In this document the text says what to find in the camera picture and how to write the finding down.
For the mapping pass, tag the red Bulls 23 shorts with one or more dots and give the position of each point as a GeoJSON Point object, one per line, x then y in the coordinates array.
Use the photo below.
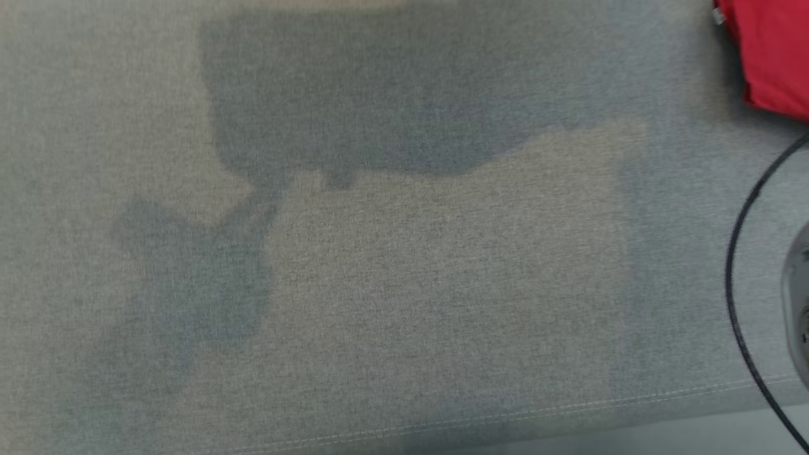
{"type": "Point", "coordinates": [774, 50]}

